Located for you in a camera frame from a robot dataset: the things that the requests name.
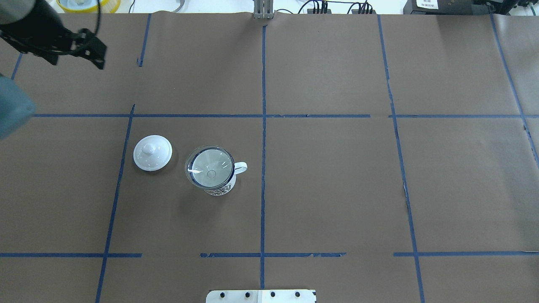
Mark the white cup lid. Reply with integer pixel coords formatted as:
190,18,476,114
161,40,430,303
133,135,173,171

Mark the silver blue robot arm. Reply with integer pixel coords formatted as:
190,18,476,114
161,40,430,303
0,0,62,139

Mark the white enamel cup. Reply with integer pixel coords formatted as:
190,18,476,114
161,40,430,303
187,147,248,197

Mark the black desktop box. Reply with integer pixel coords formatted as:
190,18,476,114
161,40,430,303
403,0,481,15

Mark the yellow basket with blue plate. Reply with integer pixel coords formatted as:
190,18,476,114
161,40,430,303
56,0,121,13

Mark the aluminium frame post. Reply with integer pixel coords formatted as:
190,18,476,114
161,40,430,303
253,0,275,20

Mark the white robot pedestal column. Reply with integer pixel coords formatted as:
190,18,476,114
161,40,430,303
205,289,317,303

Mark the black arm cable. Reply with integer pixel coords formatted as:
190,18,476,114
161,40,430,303
0,0,102,55

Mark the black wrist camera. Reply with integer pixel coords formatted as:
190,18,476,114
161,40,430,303
50,28,107,70

